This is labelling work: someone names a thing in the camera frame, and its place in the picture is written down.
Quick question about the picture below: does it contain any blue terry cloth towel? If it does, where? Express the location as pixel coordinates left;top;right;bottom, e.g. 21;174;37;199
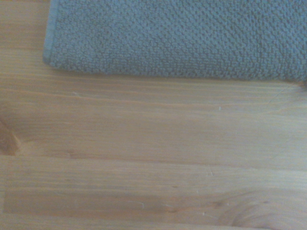
42;0;307;82

